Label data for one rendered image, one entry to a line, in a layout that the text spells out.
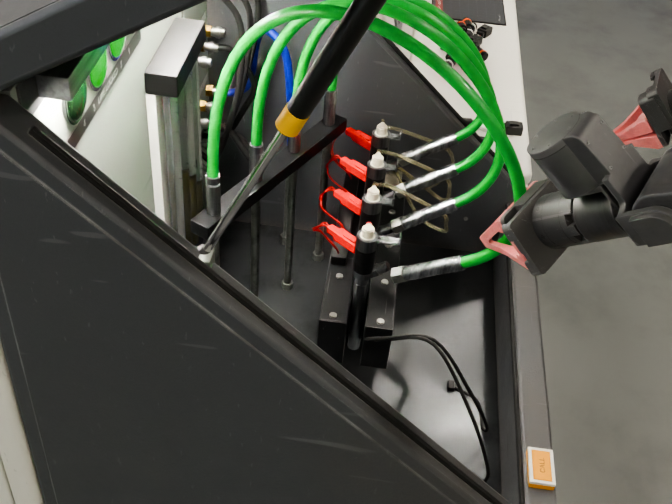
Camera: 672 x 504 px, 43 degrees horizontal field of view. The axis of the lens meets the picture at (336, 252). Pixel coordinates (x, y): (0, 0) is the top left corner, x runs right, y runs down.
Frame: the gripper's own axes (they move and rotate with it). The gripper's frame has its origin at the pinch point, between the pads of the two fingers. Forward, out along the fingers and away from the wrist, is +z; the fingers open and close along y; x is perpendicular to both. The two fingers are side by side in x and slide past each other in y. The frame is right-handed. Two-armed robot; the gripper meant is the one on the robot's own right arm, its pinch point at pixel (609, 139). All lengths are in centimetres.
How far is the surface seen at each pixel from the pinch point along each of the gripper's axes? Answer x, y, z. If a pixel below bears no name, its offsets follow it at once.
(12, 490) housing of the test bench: 62, 17, 53
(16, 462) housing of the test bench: 62, 20, 48
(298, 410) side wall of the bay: 54, 11, 17
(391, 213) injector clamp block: -0.2, 2.7, 35.3
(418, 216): 10.6, 5.3, 23.9
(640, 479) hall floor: -47, -112, 58
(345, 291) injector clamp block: 18.9, 2.8, 35.4
